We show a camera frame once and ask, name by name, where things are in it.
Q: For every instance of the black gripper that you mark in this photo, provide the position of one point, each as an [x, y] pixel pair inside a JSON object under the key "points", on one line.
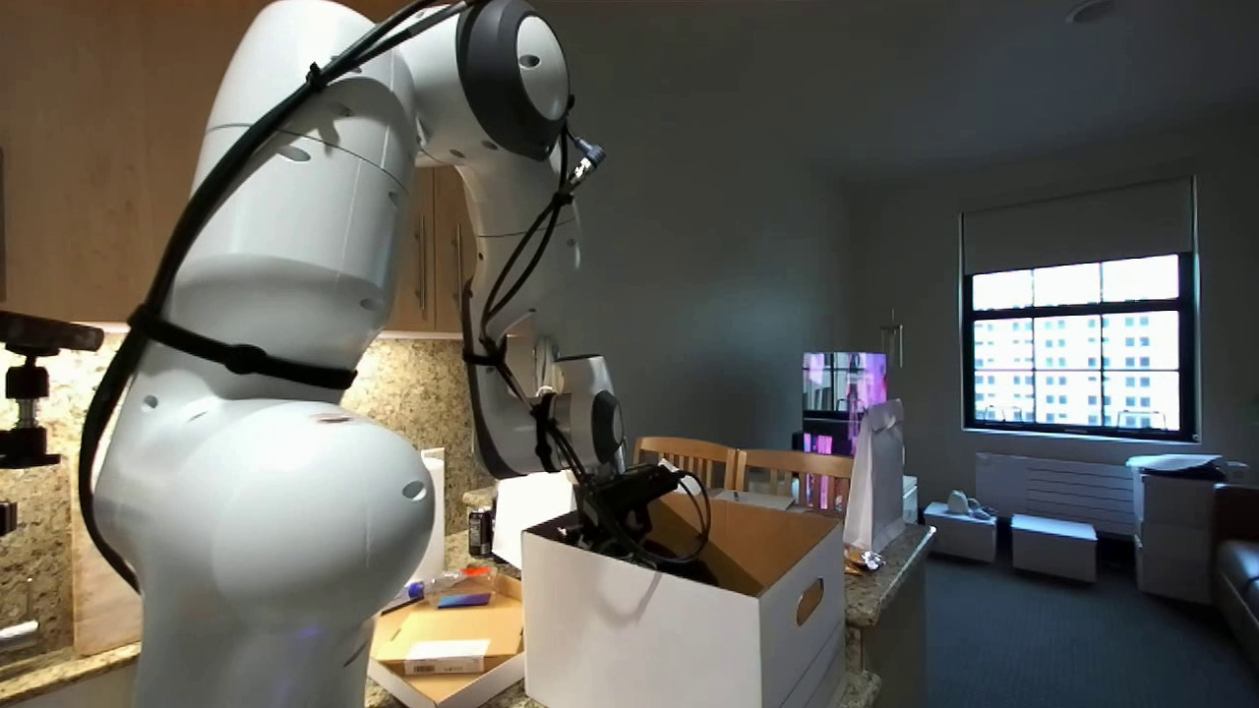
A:
{"points": [[614, 511]]}

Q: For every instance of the white cardboard box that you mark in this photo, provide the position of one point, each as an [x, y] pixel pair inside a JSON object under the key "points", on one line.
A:
{"points": [[653, 644]]}

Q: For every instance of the blue cap water bottle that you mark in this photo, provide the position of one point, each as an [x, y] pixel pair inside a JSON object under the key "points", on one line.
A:
{"points": [[445, 590]]}

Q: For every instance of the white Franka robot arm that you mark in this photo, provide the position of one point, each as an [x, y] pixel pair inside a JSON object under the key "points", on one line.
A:
{"points": [[260, 523]]}

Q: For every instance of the brown cardboard box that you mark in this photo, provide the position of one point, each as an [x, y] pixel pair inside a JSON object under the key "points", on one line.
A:
{"points": [[445, 629]]}

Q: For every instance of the small white flat box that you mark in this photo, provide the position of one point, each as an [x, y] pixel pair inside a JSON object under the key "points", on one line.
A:
{"points": [[445, 656]]}

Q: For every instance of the wooden chair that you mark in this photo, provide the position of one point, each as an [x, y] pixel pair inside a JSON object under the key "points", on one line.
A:
{"points": [[681, 452], [788, 460]]}

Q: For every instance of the television screen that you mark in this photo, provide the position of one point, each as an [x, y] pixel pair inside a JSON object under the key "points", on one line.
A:
{"points": [[841, 378]]}

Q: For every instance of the white bag with print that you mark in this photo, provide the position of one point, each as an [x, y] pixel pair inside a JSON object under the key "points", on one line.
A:
{"points": [[876, 484]]}

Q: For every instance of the grey ottoman cube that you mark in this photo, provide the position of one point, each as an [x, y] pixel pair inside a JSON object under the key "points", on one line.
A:
{"points": [[961, 536], [1052, 551]]}

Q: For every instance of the large grid window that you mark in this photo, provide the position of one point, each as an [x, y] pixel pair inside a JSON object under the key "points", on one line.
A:
{"points": [[1077, 349]]}

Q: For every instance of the white window blind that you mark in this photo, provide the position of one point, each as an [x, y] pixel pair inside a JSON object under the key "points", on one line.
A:
{"points": [[1077, 222]]}

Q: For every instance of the white cabinet with lid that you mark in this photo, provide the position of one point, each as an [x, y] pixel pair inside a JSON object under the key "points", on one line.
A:
{"points": [[1173, 536]]}

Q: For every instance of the dark sofa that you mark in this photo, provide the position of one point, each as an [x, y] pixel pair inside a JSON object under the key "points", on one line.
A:
{"points": [[1241, 574]]}

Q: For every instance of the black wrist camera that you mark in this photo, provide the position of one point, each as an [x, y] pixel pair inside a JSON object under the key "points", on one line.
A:
{"points": [[651, 482]]}

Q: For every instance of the wall radiator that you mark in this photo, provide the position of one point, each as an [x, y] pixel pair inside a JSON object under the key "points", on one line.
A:
{"points": [[1047, 489]]}

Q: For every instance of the black camera tripod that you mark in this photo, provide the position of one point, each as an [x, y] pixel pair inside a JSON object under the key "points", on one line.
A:
{"points": [[28, 395]]}

